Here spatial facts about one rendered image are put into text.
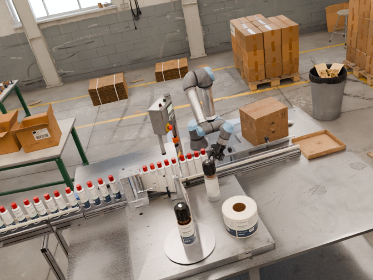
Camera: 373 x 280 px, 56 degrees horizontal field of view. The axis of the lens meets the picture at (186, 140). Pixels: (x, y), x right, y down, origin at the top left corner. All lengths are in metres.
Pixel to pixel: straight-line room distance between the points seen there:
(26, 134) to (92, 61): 4.37
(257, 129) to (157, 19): 5.19
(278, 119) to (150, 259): 1.45
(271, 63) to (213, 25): 2.33
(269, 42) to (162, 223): 3.93
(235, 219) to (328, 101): 2.97
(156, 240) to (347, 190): 1.25
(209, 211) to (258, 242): 0.39
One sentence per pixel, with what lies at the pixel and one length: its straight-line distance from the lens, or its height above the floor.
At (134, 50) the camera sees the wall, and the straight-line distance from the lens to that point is 7.76.
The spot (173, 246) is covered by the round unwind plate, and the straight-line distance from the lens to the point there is 2.12.
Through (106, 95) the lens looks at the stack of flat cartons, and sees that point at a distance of 6.41.
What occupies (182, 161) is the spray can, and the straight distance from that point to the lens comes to 2.47.
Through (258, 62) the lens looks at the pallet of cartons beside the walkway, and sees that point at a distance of 5.67.
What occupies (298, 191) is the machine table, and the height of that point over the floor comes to 0.83.
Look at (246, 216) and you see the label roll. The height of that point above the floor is 1.02.
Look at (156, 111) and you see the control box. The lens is 2.27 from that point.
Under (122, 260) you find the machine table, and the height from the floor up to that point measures 0.83.
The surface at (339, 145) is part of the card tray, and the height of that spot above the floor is 0.83.
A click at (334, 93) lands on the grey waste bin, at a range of 4.66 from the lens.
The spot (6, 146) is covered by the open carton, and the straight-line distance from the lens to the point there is 4.03.
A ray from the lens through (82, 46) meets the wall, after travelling 7.87.
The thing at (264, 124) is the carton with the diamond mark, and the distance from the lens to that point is 2.76.
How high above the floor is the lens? 2.45
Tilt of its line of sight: 31 degrees down
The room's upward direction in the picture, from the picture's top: 12 degrees counter-clockwise
